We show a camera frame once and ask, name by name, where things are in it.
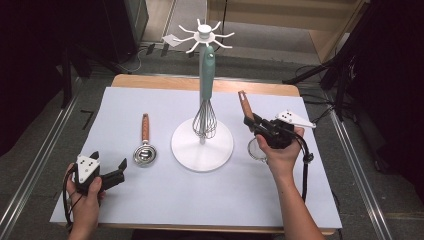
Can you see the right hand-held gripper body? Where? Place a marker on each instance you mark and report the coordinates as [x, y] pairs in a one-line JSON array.
[[276, 133]]

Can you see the wooden table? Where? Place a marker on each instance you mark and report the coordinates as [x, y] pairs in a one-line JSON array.
[[150, 82]]

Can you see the white paper sheet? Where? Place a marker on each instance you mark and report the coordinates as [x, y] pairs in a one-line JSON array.
[[171, 40]]

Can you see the person's left hand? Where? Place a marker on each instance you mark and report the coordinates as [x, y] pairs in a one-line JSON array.
[[86, 203]]

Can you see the white table mat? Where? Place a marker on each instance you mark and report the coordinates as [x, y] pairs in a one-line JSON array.
[[166, 196]]

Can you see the dark glass cabinet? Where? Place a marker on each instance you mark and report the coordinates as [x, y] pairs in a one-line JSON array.
[[136, 20]]

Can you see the light wooden counter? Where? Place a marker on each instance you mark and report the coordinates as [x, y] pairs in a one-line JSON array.
[[266, 16]]

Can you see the black tripod stand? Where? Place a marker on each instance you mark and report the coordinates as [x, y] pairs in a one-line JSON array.
[[316, 70]]

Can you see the metal floor rail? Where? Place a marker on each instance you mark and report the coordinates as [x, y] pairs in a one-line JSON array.
[[33, 170], [361, 183]]

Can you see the white utensil rack stand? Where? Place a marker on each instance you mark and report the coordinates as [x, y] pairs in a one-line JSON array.
[[200, 156]]

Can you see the person's right hand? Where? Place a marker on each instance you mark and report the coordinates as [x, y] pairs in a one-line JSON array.
[[283, 160]]

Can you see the small black block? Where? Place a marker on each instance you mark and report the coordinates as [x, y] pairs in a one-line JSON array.
[[150, 49]]

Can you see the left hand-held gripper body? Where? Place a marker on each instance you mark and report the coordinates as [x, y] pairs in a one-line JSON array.
[[87, 168]]

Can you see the black curtain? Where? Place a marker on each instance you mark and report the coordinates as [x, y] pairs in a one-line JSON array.
[[20, 66]]

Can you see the black metal stand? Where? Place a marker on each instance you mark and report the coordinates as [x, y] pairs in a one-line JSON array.
[[66, 83]]

